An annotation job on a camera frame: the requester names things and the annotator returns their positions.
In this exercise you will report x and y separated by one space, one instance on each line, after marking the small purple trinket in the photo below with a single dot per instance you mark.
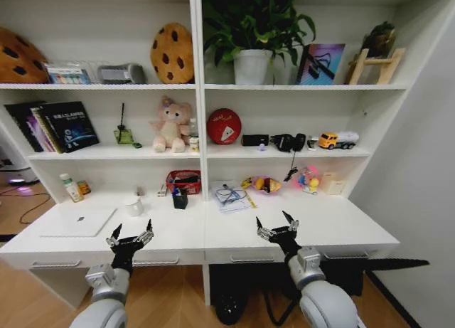
262 148

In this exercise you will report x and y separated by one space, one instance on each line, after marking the wooden stand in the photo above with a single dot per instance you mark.
377 63

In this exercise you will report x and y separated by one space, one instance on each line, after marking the book with yellow edge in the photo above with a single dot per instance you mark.
42 132

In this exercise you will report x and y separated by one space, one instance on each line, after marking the small tan cookie pillow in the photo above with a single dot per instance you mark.
172 54

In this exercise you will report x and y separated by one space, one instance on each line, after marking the green cap bottle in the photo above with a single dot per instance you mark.
72 190

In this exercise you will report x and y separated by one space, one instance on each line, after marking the white floor robot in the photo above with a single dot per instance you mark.
14 168

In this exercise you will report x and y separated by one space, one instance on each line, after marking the black book with blue print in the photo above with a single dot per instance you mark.
71 127

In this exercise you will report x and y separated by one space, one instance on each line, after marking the white plant pot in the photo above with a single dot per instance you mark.
251 67

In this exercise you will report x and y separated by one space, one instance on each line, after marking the small yellow jar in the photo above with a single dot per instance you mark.
84 188

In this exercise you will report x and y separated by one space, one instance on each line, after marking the white laptop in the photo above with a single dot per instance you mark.
80 222

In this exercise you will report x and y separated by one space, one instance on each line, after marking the black purple book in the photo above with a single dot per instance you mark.
23 123

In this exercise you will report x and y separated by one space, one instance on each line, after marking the white shelf desk unit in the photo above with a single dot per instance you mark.
199 93

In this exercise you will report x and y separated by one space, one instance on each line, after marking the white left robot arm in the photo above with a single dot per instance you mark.
103 299

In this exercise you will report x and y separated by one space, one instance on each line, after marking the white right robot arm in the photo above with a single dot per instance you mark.
320 296

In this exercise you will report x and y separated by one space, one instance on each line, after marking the green reed diffuser bottle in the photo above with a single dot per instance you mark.
123 135

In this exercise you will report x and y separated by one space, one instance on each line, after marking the small silver gadget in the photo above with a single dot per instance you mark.
312 143

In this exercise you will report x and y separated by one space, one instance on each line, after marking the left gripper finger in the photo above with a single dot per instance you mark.
147 235
113 238

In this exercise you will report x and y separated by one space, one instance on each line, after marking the large brown cookie pillow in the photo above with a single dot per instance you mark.
19 59

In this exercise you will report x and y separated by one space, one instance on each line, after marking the yellow ruler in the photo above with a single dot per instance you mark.
251 198

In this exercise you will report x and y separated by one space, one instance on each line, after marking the clear plastic storage box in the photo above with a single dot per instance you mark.
69 73

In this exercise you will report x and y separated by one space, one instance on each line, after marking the yellow toy truck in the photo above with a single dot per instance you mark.
336 140

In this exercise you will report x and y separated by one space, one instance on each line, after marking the green leafy plant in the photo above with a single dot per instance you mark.
256 18

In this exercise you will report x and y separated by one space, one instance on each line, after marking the pink plush toy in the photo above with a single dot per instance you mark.
170 127

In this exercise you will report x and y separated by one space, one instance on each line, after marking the black rectangular case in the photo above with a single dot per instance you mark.
255 140

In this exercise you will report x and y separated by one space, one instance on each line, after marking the colourful picture box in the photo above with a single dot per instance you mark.
320 64

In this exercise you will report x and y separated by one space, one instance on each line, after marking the red mesh basket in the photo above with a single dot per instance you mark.
183 184

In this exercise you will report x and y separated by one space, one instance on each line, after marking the brown figurine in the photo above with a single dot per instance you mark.
380 40

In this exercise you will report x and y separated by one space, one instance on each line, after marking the small green clip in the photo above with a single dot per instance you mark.
136 145

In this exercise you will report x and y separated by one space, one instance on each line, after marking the small white bottle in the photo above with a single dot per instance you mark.
194 143

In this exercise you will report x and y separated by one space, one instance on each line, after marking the black pen holder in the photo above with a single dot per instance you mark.
180 200

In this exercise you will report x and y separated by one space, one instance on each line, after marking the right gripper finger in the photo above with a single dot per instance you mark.
293 225
263 232

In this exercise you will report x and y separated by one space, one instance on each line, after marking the pink bowl of toy fruit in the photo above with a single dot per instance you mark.
266 186

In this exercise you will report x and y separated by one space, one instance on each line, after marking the white mug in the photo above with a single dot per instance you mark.
134 207

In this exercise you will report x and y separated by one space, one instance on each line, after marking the beige box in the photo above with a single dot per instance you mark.
335 184

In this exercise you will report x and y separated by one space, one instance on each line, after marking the red round tin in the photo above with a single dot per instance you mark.
224 126

